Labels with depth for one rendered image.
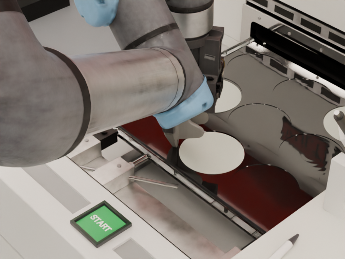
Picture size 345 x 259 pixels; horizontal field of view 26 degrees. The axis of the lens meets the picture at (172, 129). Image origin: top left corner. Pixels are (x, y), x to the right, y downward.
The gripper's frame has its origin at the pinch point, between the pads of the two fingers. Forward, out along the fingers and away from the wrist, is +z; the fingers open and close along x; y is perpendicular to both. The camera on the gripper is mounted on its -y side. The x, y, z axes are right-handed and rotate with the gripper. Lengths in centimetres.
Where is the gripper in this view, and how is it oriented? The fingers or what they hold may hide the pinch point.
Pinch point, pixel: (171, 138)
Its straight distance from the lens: 115.0
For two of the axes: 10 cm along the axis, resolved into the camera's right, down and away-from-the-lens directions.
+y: 9.7, 1.4, -1.8
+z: 0.0, 7.8, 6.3
